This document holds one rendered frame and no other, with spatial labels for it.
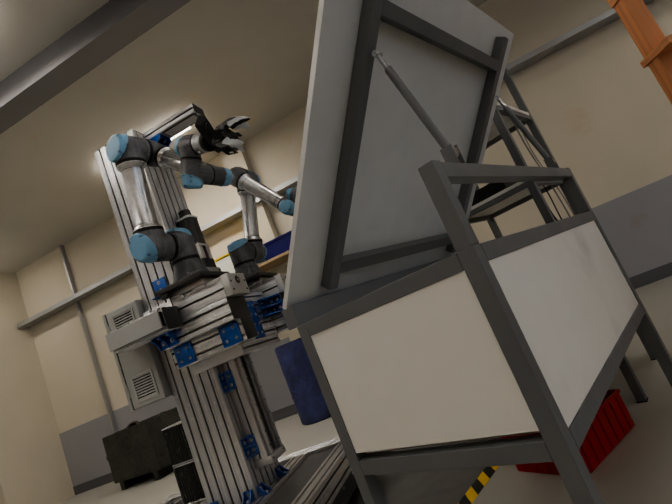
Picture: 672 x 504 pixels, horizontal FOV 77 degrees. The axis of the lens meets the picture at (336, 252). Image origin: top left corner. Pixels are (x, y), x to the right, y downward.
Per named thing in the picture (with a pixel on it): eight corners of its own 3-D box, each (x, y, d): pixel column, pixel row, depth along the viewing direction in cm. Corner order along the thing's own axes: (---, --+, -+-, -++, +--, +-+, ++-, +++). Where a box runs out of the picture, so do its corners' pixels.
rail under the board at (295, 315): (288, 330, 128) (280, 310, 129) (460, 267, 216) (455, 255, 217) (299, 325, 124) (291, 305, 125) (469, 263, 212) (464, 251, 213)
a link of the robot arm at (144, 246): (181, 256, 173) (149, 133, 179) (149, 258, 160) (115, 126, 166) (163, 265, 179) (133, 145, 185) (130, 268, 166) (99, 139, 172)
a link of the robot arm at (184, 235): (205, 253, 183) (195, 225, 185) (179, 255, 171) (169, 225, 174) (188, 264, 189) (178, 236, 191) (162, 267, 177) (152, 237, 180)
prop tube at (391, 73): (447, 162, 103) (381, 73, 112) (452, 162, 105) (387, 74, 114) (457, 153, 101) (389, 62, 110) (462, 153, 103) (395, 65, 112)
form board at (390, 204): (459, 255, 215) (456, 254, 216) (514, 33, 185) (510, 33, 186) (286, 310, 127) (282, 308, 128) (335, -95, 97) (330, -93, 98)
